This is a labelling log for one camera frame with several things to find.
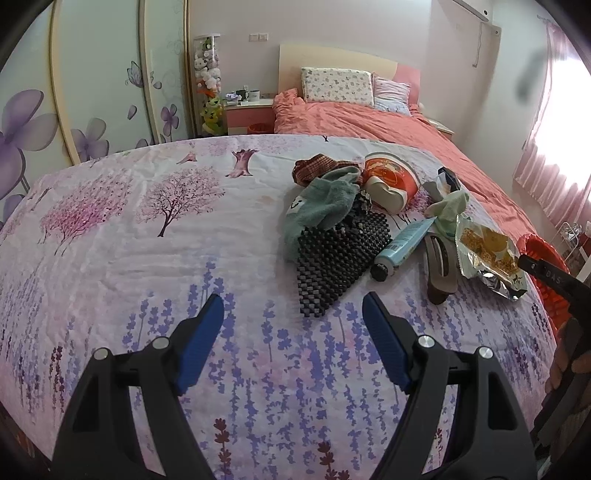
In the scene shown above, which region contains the green fuzzy sock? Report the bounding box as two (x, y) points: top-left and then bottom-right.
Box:
(283, 166), (362, 247)

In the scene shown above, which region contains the foil snack bag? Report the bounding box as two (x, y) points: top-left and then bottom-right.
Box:
(456, 216), (530, 302)

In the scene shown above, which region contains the floral printed tablecloth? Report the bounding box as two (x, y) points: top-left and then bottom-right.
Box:
(0, 134), (559, 480)

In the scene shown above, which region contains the white floral pillow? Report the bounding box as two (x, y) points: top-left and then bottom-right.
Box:
(301, 67), (376, 108)

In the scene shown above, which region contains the black beaded bag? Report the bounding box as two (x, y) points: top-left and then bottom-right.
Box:
(297, 189), (394, 319)

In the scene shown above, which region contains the cream and pink headboard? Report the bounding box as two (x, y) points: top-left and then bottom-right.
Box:
(278, 42), (422, 104)

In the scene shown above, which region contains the clear tube of plush toys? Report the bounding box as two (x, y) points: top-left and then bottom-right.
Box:
(193, 34), (228, 138)

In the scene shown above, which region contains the red mesh trash basket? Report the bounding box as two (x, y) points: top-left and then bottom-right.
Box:
(518, 235), (571, 335)

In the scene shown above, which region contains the bed with pink duvet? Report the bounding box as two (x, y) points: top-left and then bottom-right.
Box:
(271, 88), (542, 241)

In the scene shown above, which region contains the white wire rack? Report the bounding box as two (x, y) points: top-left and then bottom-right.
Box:
(556, 220), (591, 278)

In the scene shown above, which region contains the pink curtain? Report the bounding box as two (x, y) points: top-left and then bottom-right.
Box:
(512, 18), (591, 223)

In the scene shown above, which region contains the person's right hand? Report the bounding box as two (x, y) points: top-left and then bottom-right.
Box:
(547, 318), (578, 393)

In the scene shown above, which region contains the brown woven pouch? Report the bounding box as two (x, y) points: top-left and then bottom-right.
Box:
(292, 154), (362, 188)

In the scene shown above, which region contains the pink and white nightstand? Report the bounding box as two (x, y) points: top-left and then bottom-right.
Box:
(224, 98), (276, 136)
(427, 117), (456, 142)

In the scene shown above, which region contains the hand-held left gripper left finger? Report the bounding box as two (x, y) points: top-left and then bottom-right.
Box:
(52, 293), (225, 480)

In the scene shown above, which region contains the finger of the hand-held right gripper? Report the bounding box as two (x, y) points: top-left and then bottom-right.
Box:
(518, 255), (591, 319)

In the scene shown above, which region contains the light green cloth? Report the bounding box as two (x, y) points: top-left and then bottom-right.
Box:
(424, 191), (470, 237)

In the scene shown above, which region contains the blue cream tube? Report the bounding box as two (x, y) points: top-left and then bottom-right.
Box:
(370, 217), (437, 283)

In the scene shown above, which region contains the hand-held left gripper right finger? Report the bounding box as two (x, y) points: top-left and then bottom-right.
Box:
(361, 292), (539, 480)

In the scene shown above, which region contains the white air conditioner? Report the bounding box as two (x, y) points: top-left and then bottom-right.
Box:
(450, 0), (493, 22)

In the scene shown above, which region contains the pink striped pillow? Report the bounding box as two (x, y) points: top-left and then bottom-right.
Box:
(372, 76), (411, 114)

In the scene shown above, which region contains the red instant noodle cup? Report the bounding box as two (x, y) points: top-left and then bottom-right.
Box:
(361, 152), (422, 214)

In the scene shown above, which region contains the floral sliding wardrobe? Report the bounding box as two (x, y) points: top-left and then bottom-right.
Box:
(0, 0), (195, 232)

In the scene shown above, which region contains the black and white packet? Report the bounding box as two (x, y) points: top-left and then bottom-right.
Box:
(436, 166), (462, 193)

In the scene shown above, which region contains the red plastic waste basket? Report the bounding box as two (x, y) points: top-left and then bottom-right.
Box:
(518, 234), (560, 265)

